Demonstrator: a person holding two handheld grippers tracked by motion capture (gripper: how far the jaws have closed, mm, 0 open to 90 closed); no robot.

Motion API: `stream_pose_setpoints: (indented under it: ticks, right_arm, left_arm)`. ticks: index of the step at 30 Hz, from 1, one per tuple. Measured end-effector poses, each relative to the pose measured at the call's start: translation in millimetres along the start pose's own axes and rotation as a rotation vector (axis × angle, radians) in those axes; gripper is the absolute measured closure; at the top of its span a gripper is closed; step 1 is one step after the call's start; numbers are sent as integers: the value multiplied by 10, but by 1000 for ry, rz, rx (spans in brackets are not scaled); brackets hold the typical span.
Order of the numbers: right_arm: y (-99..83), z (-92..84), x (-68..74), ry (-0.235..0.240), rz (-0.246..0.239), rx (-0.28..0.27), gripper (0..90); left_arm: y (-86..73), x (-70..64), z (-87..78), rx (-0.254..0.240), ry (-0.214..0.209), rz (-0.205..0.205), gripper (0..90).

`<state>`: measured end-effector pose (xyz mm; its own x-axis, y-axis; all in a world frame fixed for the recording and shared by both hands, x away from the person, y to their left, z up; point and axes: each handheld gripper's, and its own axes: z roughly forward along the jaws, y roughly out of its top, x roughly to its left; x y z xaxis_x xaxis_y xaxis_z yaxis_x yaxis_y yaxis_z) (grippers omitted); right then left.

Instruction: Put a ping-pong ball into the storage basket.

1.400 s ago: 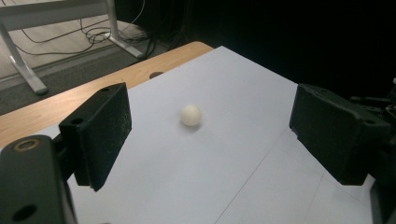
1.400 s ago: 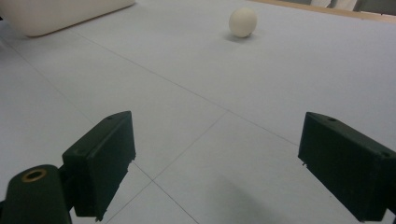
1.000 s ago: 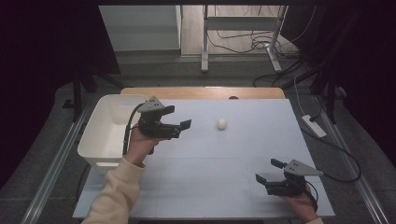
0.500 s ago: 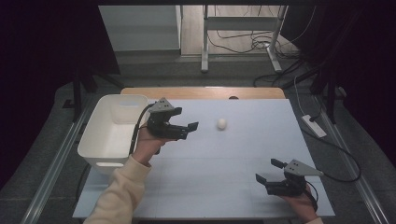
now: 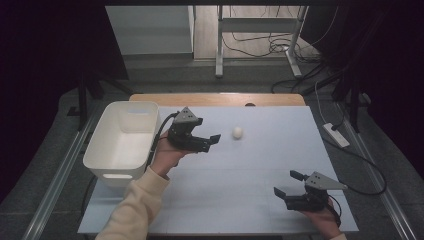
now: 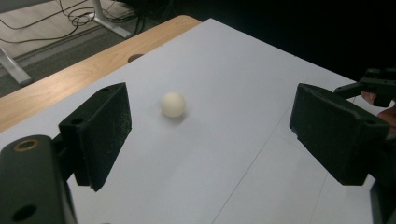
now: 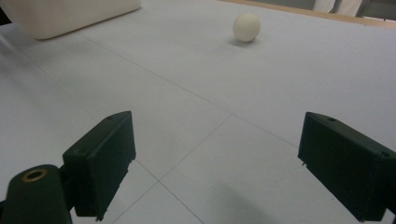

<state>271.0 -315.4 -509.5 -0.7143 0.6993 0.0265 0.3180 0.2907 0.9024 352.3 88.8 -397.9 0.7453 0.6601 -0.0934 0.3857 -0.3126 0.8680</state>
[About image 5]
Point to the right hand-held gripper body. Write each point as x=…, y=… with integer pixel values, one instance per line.
x=310, y=196

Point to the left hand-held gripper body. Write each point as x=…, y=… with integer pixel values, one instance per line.
x=183, y=135

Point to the white ping-pong ball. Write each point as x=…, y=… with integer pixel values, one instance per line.
x=237, y=132

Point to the white plastic bin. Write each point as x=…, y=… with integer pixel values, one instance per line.
x=121, y=150

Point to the person's right hand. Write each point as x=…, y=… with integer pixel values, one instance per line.
x=321, y=221

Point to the person's left hand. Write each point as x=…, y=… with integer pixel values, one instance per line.
x=166, y=158

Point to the wooden table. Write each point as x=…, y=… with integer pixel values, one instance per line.
x=213, y=99

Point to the white table mat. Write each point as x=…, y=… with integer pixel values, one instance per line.
x=233, y=186

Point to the white power strip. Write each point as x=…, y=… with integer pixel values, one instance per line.
x=336, y=136

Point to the black stand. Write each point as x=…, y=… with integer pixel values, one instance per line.
x=351, y=96
x=82, y=96

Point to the white cabinet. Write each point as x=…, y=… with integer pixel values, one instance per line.
x=150, y=30

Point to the aluminium floor rail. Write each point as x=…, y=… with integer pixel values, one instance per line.
x=383, y=190
x=56, y=186

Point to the grey metal desk frame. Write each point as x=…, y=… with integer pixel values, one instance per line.
x=256, y=25

